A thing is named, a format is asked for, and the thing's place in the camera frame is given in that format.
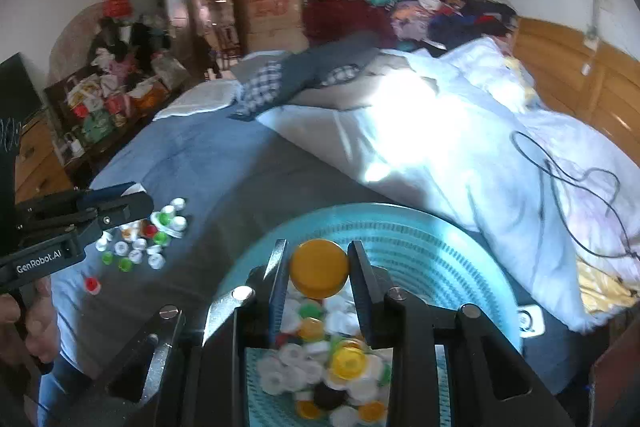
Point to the plaid cloth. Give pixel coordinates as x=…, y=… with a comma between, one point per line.
x=262, y=84

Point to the orange bottle cap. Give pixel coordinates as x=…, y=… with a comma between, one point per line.
x=320, y=267

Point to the red box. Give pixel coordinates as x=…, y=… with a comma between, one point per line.
x=119, y=3

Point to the person in dark clothes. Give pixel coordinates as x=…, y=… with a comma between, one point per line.
x=202, y=54

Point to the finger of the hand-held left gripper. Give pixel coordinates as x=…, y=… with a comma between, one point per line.
x=120, y=212
x=107, y=196

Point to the white power strip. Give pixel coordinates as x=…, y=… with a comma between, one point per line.
x=531, y=321

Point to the clutter pile of packages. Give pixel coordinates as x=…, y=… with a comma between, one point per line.
x=110, y=82

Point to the person's left hand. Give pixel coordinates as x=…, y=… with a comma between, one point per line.
x=35, y=332

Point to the dark grey cloth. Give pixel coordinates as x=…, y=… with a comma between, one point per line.
x=325, y=59

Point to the yellow patterned cloth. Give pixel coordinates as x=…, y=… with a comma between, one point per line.
x=605, y=292

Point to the dark red cloth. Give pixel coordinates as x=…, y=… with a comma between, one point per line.
x=345, y=19

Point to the white wall socket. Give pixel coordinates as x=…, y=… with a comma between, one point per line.
x=606, y=2

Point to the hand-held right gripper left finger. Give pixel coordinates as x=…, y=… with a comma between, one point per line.
x=278, y=292

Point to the wooden dresser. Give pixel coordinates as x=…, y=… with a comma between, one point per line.
x=40, y=157

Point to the black screen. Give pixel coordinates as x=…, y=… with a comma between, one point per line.
x=20, y=87

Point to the white pillow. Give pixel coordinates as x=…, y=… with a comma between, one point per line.
x=200, y=99

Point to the white duvet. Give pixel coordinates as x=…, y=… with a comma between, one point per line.
x=450, y=132

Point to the wooden headboard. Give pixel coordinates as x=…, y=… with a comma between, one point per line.
x=600, y=82

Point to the red bottle cap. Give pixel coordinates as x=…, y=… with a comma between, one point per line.
x=91, y=284

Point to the teal plastic basket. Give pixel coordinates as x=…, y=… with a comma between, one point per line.
x=430, y=247

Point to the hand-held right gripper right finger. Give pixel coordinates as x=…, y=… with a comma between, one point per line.
x=361, y=292

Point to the cardboard box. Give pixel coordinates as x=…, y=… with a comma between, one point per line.
x=272, y=7

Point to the pile of clothes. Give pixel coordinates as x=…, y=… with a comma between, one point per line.
x=460, y=14

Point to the pile of mixed bottle caps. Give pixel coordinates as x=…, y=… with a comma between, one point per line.
x=300, y=372

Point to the group of small bottles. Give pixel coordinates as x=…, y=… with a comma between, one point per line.
x=150, y=252

